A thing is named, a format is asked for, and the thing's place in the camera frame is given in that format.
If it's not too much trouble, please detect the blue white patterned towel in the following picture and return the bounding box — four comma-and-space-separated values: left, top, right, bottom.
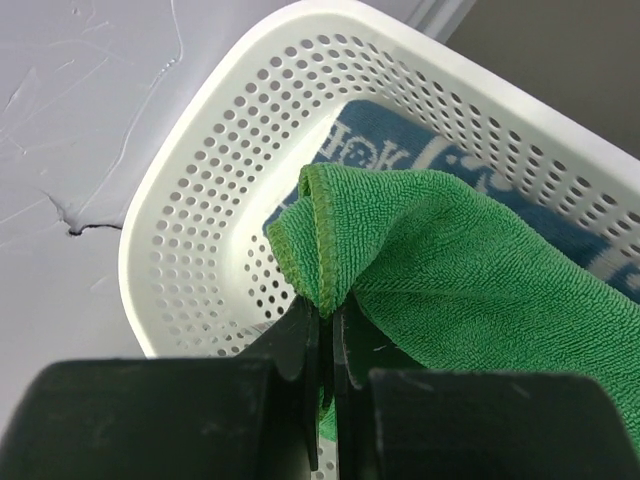
262, 98, 640, 301

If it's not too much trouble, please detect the green microfiber towel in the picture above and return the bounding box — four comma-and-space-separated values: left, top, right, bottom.
266, 163, 639, 439

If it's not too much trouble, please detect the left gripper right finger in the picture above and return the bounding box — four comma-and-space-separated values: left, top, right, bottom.
332, 297, 639, 479

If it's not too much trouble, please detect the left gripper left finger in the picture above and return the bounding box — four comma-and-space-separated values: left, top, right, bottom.
1, 298, 320, 479

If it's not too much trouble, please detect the white perforated plastic basket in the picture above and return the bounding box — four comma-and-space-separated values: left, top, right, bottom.
117, 0, 640, 480

